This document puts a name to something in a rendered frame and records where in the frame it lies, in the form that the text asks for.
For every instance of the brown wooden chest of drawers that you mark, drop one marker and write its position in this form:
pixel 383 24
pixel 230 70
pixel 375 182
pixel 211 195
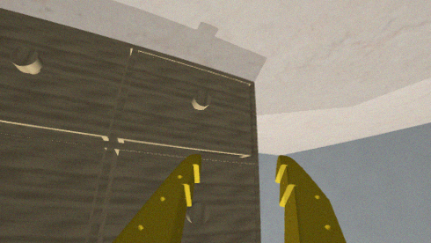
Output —
pixel 112 147

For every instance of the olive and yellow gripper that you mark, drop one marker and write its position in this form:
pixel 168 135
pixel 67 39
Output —
pixel 308 213

